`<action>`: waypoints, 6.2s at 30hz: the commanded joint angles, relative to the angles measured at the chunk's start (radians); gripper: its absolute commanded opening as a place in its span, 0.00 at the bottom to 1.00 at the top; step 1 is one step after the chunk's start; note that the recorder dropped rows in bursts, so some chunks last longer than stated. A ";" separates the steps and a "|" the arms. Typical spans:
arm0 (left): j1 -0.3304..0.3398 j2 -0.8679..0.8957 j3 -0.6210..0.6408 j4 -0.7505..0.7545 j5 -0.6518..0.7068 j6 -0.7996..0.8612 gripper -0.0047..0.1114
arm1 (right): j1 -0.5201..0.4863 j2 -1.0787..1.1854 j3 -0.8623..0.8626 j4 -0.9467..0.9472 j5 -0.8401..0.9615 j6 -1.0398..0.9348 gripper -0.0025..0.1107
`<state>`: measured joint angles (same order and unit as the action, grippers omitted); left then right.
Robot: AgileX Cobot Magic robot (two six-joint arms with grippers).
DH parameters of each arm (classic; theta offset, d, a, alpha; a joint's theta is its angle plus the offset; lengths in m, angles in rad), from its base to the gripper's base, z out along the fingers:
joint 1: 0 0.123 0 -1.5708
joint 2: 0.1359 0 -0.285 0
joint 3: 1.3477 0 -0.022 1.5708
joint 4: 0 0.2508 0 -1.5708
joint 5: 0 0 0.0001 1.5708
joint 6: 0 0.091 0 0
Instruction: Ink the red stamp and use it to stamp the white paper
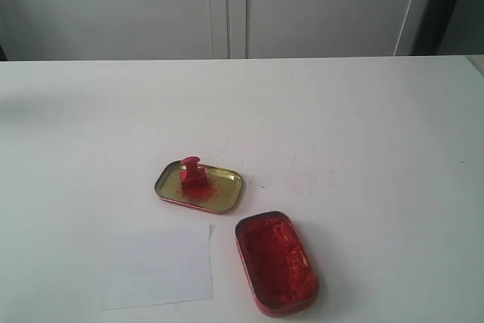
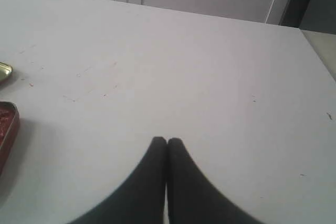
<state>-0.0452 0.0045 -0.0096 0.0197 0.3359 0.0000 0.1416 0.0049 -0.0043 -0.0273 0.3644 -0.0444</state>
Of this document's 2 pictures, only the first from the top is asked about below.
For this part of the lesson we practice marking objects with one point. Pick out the red rubber stamp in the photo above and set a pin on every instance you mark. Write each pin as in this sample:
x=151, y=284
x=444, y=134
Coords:
x=192, y=176

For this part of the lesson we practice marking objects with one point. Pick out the red ink pad tin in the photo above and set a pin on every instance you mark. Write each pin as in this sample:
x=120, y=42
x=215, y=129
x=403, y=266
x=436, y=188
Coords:
x=279, y=271

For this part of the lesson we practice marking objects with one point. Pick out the gold tin lid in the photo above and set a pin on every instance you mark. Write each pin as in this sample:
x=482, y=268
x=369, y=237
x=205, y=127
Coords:
x=223, y=190

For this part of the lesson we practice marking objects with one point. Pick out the white paper sheet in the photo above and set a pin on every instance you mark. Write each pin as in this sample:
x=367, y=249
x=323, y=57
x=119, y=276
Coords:
x=170, y=265

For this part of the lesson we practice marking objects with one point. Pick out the white cabinet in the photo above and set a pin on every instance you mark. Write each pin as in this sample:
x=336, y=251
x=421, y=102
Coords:
x=39, y=30

